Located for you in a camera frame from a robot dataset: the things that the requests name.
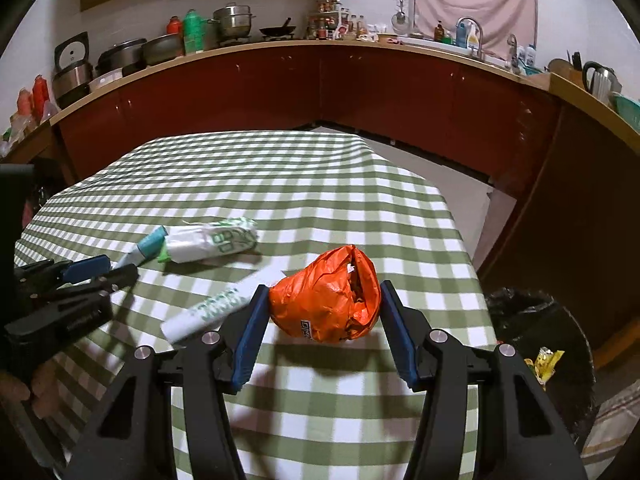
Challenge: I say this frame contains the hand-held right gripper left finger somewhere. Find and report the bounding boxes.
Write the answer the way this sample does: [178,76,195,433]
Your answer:
[65,284,272,480]

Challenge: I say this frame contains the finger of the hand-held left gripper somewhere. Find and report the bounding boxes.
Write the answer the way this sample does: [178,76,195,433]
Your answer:
[27,263,140,311]
[15,254,112,297]

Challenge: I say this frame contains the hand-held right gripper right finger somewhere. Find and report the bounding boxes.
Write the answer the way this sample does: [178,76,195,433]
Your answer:
[379,280,588,480]

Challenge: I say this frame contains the red plastic bag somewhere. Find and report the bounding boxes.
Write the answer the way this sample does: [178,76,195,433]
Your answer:
[268,244,384,345]

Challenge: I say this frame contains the yellow snack wrapper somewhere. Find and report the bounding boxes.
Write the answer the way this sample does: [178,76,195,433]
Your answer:
[523,348,565,392]

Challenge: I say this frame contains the black trash bin with bag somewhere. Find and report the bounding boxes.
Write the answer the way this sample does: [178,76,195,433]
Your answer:
[484,287,599,457]

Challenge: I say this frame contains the person's left hand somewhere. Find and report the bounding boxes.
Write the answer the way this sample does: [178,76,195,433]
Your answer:
[0,357,66,420]

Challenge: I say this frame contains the teal white tube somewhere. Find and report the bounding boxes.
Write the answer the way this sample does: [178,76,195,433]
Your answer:
[114,226,169,269]

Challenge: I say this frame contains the white green-print bag roll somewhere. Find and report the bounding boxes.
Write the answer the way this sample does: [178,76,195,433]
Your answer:
[159,265,287,345]

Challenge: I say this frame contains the crumpled white green-print bag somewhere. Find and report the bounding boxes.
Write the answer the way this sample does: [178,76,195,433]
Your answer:
[159,217,259,265]

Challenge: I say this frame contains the green checked tablecloth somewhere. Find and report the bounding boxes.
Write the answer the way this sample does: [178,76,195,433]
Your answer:
[14,130,498,480]

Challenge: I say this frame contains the orange plastic bottle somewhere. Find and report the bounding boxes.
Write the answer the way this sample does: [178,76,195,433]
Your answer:
[32,74,51,117]
[17,87,35,122]

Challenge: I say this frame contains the steel rice cooker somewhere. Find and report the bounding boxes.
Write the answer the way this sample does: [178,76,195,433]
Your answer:
[52,32,96,109]

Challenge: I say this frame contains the black cooking pot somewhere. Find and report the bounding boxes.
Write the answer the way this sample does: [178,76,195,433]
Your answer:
[94,38,149,77]

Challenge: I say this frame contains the wooden bar counter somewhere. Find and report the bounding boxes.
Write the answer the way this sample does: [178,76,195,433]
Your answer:
[474,72,640,370]

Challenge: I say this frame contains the steel basin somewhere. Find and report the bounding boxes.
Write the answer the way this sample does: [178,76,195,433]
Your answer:
[141,33,184,67]

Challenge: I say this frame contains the red base cabinets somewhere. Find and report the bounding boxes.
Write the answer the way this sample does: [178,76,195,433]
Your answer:
[50,41,562,197]

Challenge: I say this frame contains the striped cloth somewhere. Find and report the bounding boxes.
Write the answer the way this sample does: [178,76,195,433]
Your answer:
[581,384,640,467]

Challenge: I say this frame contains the green thermos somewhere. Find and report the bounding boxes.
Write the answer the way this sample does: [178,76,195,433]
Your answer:
[182,8,207,55]

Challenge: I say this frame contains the steel steamer pot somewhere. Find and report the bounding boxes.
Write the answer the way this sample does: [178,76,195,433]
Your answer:
[207,4,257,42]

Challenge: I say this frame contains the black wok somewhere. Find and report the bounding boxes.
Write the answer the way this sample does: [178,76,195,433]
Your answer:
[259,17,297,39]

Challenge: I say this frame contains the wooden cutting board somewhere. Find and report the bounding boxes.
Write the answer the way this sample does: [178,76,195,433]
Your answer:
[547,58,584,89]

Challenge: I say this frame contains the curved steel faucet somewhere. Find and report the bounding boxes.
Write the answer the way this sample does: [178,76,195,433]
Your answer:
[454,16,484,59]

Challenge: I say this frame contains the spice rack with jars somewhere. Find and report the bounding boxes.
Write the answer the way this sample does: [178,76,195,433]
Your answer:
[305,0,352,42]

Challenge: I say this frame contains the teal colander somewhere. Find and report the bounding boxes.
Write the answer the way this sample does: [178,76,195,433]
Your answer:
[609,92,640,129]

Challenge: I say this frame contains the steel kettle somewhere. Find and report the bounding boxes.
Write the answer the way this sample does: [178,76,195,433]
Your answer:
[582,61,624,99]

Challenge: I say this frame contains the pink curtain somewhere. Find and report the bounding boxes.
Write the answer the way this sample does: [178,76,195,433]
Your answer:
[414,0,539,59]

